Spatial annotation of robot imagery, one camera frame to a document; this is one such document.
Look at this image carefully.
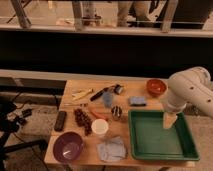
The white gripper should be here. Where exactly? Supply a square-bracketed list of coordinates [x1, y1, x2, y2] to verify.
[162, 91, 187, 129]

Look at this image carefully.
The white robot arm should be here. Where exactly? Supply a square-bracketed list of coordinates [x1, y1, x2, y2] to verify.
[162, 67, 213, 129]

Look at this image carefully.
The green plastic tray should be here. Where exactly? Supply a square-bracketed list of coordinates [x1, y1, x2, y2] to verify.
[128, 110, 200, 161]

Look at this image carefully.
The red bowl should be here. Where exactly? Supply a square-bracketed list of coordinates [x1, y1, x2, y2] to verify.
[146, 79, 167, 97]

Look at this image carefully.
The blue sponge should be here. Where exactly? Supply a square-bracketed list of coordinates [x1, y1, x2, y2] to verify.
[129, 96, 146, 106]

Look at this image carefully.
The black striped round can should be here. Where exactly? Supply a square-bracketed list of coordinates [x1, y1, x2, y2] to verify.
[111, 106, 122, 120]

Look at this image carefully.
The small dark tape roll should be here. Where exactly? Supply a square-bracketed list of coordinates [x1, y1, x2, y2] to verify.
[114, 84, 123, 94]

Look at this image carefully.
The light blue cloth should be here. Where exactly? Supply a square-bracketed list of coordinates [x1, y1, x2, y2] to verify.
[97, 136, 127, 162]

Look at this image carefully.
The blue fuzzy brush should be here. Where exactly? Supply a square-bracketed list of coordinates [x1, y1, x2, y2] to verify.
[102, 92, 113, 108]

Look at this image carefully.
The white cup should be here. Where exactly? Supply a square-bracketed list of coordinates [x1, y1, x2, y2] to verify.
[91, 119, 109, 137]

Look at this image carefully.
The orange carrot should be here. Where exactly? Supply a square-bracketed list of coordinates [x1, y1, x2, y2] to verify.
[89, 109, 108, 121]

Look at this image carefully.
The bunch of dark grapes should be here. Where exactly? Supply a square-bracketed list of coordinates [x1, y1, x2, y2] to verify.
[74, 108, 92, 136]

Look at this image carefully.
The thin wooden stick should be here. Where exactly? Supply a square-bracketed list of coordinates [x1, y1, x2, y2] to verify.
[64, 103, 88, 107]

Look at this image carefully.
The purple bowl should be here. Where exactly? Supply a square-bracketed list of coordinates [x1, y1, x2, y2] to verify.
[53, 132, 84, 163]

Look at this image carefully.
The black chair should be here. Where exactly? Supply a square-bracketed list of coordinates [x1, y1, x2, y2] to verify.
[0, 97, 47, 171]

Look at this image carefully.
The black handled knife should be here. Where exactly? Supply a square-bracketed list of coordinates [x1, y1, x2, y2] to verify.
[90, 86, 115, 101]

